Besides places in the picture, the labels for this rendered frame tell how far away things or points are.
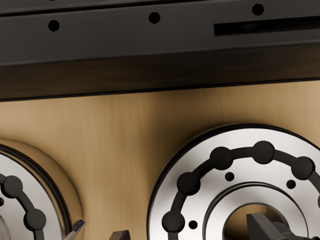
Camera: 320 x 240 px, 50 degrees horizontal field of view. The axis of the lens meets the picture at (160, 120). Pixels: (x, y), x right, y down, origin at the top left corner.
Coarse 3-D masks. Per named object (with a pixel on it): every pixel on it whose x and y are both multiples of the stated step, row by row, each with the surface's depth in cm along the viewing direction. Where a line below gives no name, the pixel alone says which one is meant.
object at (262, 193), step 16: (224, 192) 16; (240, 192) 16; (256, 192) 16; (272, 192) 16; (208, 208) 16; (224, 208) 16; (272, 208) 16; (288, 208) 16; (208, 224) 16; (224, 224) 16; (288, 224) 16; (304, 224) 16
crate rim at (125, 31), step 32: (224, 0) 10; (256, 0) 10; (288, 0) 10; (0, 32) 10; (32, 32) 10; (64, 32) 10; (96, 32) 10; (128, 32) 10; (160, 32) 10; (192, 32) 10; (224, 32) 11; (256, 32) 11; (288, 32) 10; (0, 64) 10; (32, 64) 10; (64, 64) 10
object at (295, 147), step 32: (256, 128) 16; (192, 160) 16; (224, 160) 17; (256, 160) 17; (288, 160) 16; (160, 192) 16; (192, 192) 17; (288, 192) 16; (160, 224) 16; (192, 224) 17
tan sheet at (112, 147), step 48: (96, 96) 20; (144, 96) 20; (192, 96) 20; (240, 96) 19; (288, 96) 19; (48, 144) 20; (96, 144) 20; (144, 144) 20; (96, 192) 20; (144, 192) 20
